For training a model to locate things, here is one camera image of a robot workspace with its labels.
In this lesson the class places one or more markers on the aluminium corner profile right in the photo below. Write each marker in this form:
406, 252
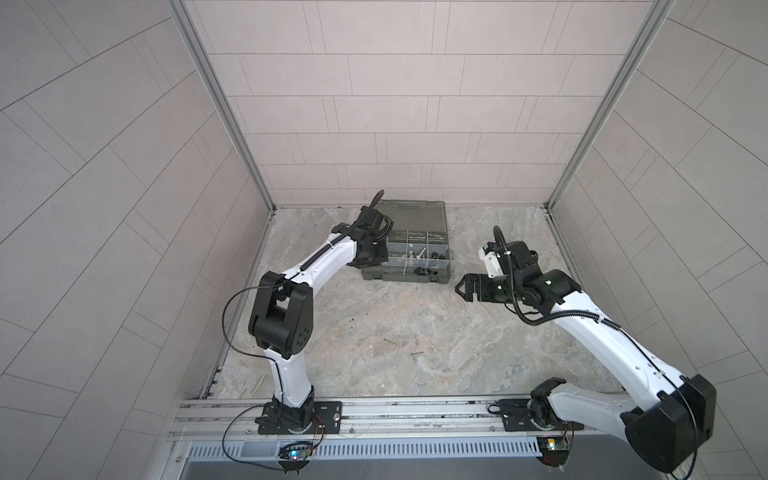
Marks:
644, 38

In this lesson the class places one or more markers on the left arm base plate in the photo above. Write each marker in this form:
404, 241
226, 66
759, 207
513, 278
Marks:
313, 416

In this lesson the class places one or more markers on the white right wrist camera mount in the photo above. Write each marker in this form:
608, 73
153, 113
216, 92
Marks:
491, 261

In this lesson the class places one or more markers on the aluminium corner profile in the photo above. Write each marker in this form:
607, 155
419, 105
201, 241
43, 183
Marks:
192, 40
644, 38

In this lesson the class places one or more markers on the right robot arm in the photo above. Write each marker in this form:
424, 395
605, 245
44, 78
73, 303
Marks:
664, 415

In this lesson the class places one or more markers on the white ventilation grille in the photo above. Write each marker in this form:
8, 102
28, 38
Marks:
374, 448

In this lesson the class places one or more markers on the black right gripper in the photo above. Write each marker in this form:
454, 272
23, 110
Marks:
480, 280

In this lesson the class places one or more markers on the aluminium corner profile left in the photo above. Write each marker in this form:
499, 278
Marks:
192, 40

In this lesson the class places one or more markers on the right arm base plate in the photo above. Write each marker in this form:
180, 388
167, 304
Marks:
517, 416

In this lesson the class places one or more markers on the green plastic organizer box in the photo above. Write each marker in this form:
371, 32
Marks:
415, 222

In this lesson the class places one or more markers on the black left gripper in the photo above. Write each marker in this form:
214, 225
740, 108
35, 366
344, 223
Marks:
382, 256

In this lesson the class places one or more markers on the small electronics board left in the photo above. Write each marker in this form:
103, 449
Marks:
296, 452

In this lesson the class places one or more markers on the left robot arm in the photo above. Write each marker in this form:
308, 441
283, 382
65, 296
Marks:
282, 318

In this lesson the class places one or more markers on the small electronics board right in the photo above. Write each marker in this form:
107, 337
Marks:
555, 451

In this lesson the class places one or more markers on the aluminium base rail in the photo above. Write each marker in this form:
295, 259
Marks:
362, 417

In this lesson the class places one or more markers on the small electronics board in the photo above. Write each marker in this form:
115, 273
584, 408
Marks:
296, 452
555, 451

